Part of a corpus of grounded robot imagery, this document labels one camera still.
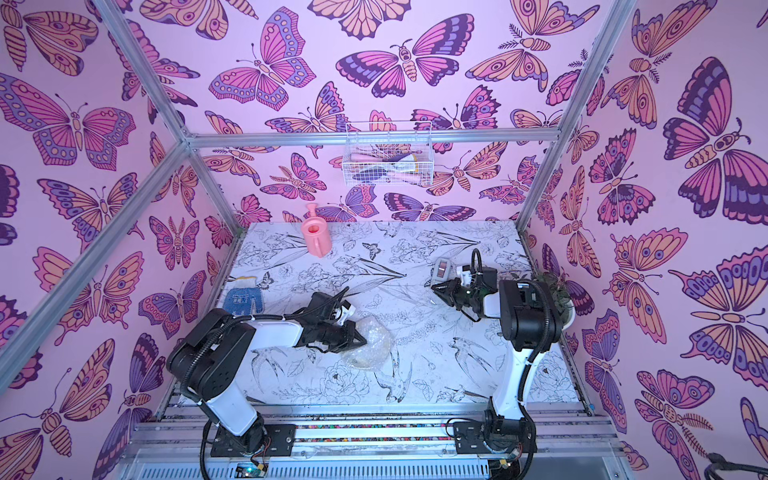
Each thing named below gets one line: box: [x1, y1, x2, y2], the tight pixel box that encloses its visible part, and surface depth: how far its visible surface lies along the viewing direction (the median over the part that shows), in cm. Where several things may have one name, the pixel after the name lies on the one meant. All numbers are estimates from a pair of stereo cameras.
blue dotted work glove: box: [223, 276, 263, 316], surface depth 102 cm
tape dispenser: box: [431, 257, 451, 287], surface depth 105 cm
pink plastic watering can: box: [301, 203, 332, 258], surface depth 108 cm
